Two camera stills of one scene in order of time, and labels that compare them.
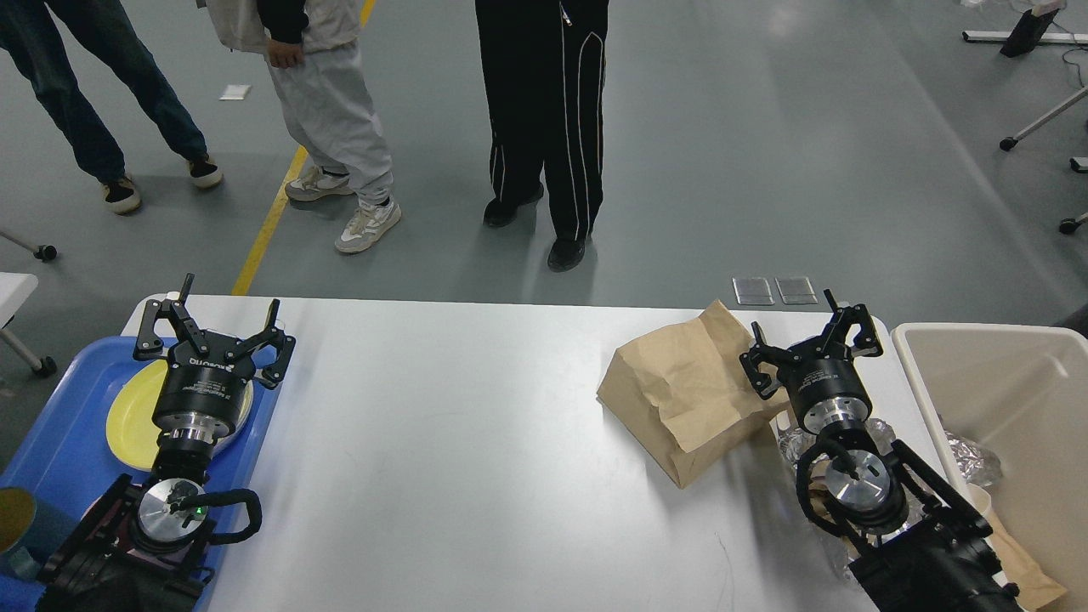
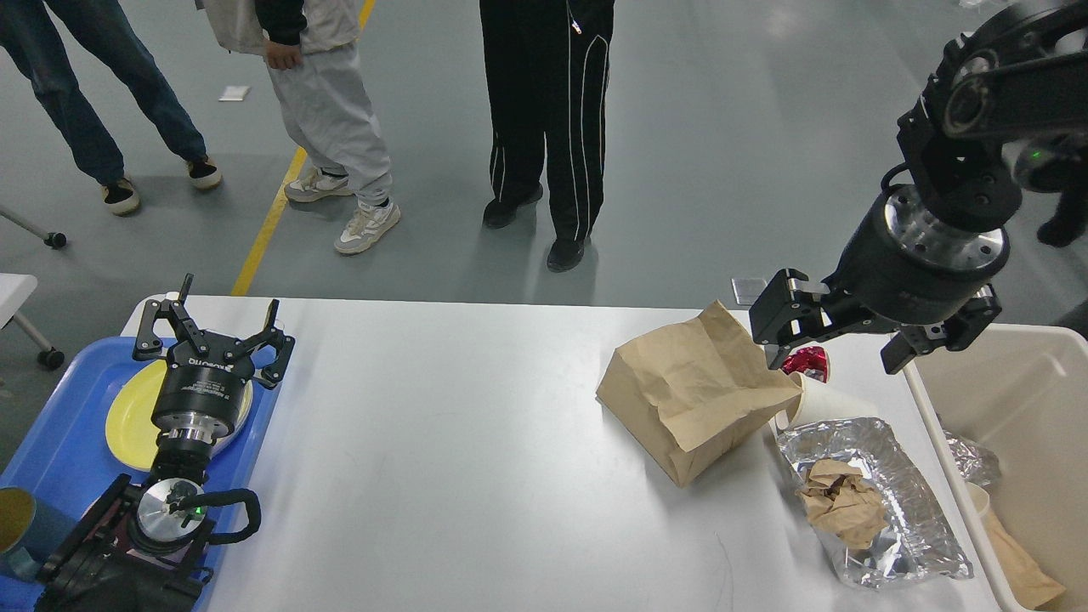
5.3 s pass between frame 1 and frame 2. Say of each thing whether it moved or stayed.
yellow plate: stayed
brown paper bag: stayed
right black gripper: moved
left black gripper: stayed
